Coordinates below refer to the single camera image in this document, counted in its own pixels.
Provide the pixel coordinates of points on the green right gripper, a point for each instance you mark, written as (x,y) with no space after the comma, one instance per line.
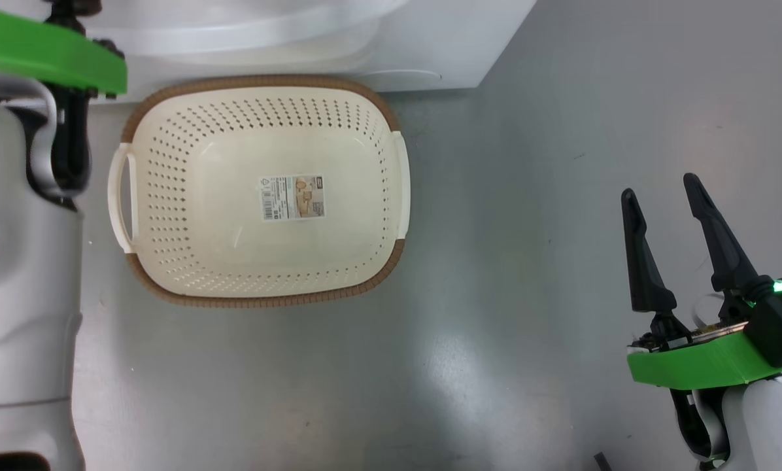
(698,363)

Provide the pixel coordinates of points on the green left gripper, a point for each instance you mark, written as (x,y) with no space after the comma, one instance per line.
(38,52)

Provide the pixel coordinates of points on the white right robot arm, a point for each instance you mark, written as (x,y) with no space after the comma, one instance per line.
(770,432)

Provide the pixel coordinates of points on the cream basket with brown rim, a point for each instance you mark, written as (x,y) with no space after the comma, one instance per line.
(234,255)

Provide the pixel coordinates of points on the white front-load washing machine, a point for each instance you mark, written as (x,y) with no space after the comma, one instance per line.
(443,46)

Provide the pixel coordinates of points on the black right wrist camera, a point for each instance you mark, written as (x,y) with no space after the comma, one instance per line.
(780,327)

